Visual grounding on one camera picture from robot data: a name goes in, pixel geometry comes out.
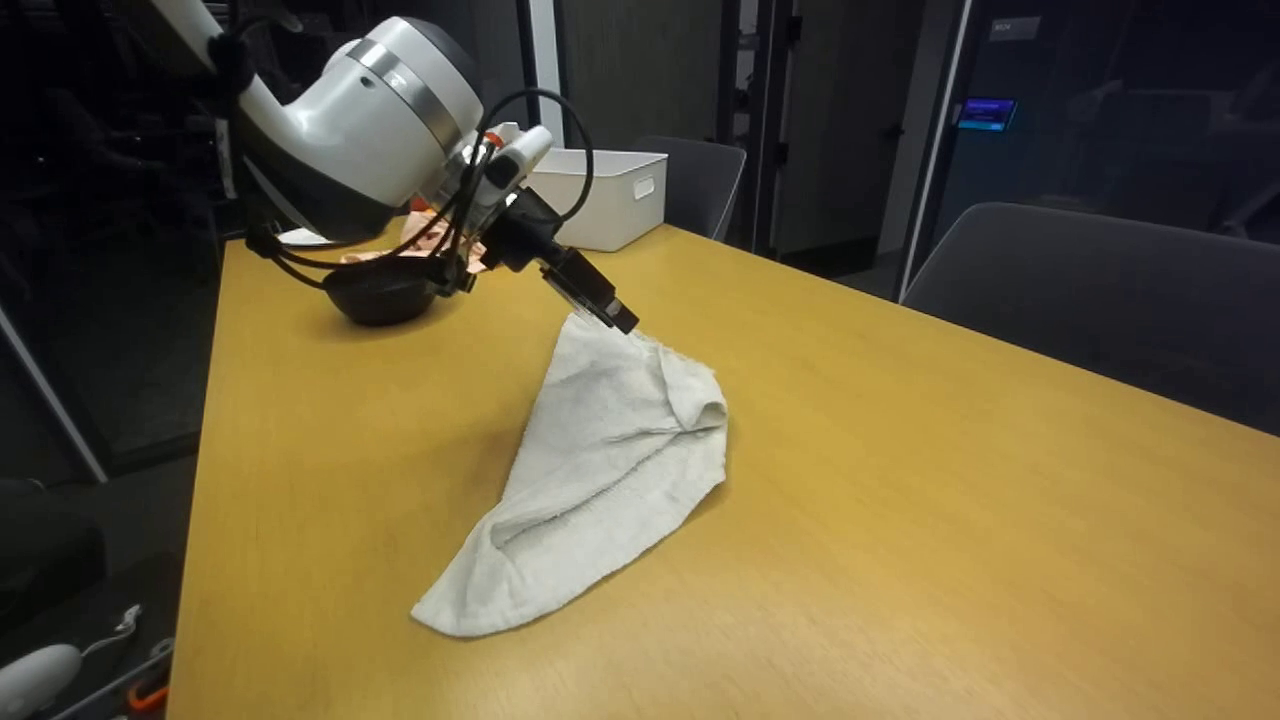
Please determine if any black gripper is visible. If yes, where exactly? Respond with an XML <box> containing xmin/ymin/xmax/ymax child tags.
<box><xmin>477</xmin><ymin>183</ymin><xmax>643</xmax><ymax>339</ymax></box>

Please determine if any white towel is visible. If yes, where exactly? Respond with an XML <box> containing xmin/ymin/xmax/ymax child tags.
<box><xmin>409</xmin><ymin>313</ymin><xmax>731</xmax><ymax>641</ymax></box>

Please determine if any white plastic bin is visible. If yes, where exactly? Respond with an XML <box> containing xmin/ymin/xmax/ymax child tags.
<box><xmin>524</xmin><ymin>145</ymin><xmax>671</xmax><ymax>257</ymax></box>

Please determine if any grey chair with narrow back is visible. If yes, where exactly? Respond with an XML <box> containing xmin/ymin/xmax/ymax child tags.
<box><xmin>624</xmin><ymin>130</ymin><xmax>750</xmax><ymax>245</ymax></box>

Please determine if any black bowl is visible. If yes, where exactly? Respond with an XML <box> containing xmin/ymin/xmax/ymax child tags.
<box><xmin>320</xmin><ymin>257</ymin><xmax>453</xmax><ymax>329</ymax></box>

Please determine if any blue glowing screen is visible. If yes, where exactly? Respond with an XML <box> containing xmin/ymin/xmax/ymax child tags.
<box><xmin>956</xmin><ymin>92</ymin><xmax>1020</xmax><ymax>136</ymax></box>

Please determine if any grey chair with wide back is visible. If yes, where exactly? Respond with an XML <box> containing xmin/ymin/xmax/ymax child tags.
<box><xmin>900</xmin><ymin>195</ymin><xmax>1280</xmax><ymax>439</ymax></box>

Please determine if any small orange tool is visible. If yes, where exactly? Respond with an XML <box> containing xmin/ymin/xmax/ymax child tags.
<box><xmin>123</xmin><ymin>675</ymin><xmax>175</xmax><ymax>720</ymax></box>

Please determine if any white wrist mount piece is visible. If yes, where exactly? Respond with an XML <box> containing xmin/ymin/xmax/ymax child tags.
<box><xmin>478</xmin><ymin>120</ymin><xmax>561</xmax><ymax>190</ymax></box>

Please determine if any white device with cord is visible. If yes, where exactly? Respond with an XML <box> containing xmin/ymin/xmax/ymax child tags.
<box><xmin>0</xmin><ymin>601</ymin><xmax>142</xmax><ymax>720</ymax></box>

